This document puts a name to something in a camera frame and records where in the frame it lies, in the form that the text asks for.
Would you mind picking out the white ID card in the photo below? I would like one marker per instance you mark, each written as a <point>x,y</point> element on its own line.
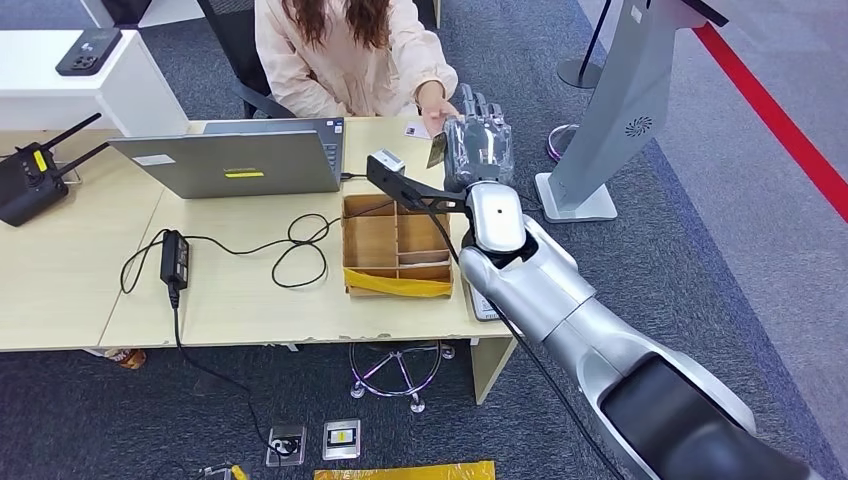
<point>417,130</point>

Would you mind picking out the orange snack packet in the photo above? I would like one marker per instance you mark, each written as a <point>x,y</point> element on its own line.
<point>127,358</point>

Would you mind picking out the yellow floor tape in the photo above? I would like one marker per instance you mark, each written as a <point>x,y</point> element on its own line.
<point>404,473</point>

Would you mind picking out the black smartphone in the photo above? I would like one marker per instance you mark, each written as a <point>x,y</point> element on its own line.
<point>88,52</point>

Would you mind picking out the black stanchion post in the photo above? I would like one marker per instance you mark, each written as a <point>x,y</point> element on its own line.
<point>580,71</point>

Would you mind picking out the grey kiosk stand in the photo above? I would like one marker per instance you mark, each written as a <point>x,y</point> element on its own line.
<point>626,106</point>

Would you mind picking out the black office chair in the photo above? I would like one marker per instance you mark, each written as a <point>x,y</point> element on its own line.
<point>245,53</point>

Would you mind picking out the black power adapter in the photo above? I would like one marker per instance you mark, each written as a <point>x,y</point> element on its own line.
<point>175,260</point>

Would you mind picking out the steel floor outlet with plug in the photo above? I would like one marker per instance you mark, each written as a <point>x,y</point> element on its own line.
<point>286,445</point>

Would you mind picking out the white card reader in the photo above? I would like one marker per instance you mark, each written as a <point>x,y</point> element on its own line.
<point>482,310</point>

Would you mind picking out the wooden compartment box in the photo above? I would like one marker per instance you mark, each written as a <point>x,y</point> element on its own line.
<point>371,242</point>

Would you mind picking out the red floor tape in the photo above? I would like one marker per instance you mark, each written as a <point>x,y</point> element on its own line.
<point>782,122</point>

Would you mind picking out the white cabinet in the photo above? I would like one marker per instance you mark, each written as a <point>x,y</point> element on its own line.
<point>40,86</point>
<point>175,10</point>

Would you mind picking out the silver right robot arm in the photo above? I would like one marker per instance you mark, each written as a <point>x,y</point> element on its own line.
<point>563,305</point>

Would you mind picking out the chrome stool base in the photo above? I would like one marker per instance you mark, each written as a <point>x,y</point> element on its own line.
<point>397,371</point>

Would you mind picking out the grey laptop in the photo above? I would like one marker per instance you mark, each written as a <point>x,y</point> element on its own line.
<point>228,164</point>

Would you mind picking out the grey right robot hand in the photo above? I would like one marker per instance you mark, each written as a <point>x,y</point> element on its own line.
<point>480,149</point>

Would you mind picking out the closed steel floor outlet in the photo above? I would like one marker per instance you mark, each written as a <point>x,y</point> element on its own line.
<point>341,439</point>

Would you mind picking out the person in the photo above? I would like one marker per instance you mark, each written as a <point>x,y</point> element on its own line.
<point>338,60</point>

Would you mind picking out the person's left hand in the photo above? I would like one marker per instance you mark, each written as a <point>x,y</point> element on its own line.
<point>434,106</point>

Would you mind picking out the round chrome base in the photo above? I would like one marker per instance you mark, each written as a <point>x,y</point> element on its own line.
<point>562,141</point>

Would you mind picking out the black remote controller with antennas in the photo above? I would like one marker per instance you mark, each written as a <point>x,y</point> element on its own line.
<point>28,190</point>

